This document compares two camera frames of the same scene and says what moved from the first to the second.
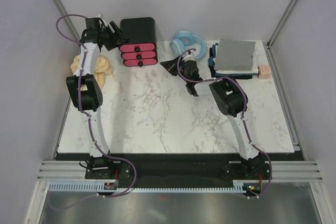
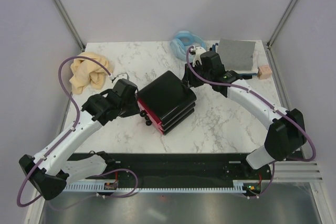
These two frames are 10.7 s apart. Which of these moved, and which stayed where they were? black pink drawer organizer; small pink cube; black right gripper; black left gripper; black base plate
Moved: black pink drawer organizer; black left gripper; black right gripper
Stayed: black base plate; small pink cube
